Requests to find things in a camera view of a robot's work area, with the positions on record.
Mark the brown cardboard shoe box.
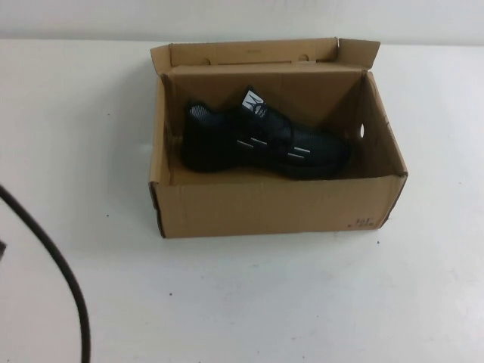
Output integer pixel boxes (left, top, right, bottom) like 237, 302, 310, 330
148, 36, 409, 240

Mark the black knit sneaker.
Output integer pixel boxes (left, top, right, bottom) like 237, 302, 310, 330
181, 87, 353, 179

